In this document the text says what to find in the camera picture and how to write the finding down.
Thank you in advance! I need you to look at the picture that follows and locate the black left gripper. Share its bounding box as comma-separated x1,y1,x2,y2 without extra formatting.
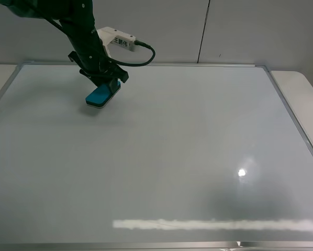
69,39,129,93

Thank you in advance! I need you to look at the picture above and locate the blue whiteboard eraser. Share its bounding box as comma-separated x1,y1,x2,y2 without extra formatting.
85,81,121,109

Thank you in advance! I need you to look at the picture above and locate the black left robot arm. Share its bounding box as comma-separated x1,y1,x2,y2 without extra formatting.
0,1,128,94

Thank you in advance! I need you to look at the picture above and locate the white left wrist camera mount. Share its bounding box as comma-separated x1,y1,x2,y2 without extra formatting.
96,27,136,58

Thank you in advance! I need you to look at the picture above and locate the white whiteboard with aluminium frame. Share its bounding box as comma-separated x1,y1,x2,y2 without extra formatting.
0,63,313,250

